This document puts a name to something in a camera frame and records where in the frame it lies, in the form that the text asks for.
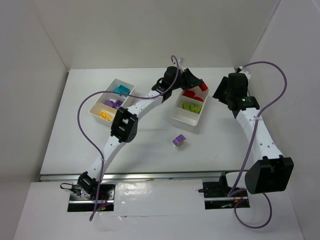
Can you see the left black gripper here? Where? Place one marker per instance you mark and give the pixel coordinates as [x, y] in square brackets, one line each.
[189, 78]

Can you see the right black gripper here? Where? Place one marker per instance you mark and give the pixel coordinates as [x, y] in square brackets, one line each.
[222, 90]

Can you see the red curved lego brick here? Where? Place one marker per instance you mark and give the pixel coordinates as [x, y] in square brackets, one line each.
[192, 95]

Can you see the lime green lego brick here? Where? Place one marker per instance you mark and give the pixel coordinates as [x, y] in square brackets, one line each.
[195, 108]

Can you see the purple rounded lego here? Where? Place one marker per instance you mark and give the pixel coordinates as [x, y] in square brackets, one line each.
[179, 140]

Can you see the large teal curved lego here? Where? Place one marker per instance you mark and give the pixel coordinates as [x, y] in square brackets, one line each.
[121, 94]

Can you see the teal lego brick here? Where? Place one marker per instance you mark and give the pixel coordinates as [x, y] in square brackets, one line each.
[122, 89]

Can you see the purple curved lego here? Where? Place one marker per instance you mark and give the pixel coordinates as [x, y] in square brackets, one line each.
[110, 103]

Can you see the yellow lego base piece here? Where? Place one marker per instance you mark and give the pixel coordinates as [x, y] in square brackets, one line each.
[104, 115]

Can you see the red lego cluster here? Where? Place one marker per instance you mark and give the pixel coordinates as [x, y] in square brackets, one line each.
[203, 87]

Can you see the green leaf lego piece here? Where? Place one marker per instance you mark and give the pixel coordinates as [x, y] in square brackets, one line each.
[186, 106]

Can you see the purple lego plate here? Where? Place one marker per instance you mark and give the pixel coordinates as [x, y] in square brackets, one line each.
[118, 103]

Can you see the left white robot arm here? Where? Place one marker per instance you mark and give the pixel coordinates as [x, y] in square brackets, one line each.
[125, 123]

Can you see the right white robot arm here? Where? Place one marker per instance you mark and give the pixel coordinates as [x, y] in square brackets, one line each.
[264, 169]

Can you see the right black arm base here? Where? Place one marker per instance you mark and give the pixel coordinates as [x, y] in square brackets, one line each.
[215, 194]

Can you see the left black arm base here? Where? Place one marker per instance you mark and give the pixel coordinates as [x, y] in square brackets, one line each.
[79, 201]

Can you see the right white plastic container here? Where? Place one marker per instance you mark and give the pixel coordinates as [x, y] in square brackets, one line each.
[184, 119]

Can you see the white plastic container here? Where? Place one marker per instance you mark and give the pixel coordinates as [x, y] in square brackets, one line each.
[184, 119]
[99, 104]

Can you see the left white plastic container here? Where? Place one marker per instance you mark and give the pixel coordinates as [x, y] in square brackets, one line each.
[99, 104]

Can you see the right side aluminium rail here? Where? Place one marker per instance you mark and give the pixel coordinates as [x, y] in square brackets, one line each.
[262, 145]

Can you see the aluminium table rail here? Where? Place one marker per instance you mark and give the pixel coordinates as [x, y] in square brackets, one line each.
[137, 176]

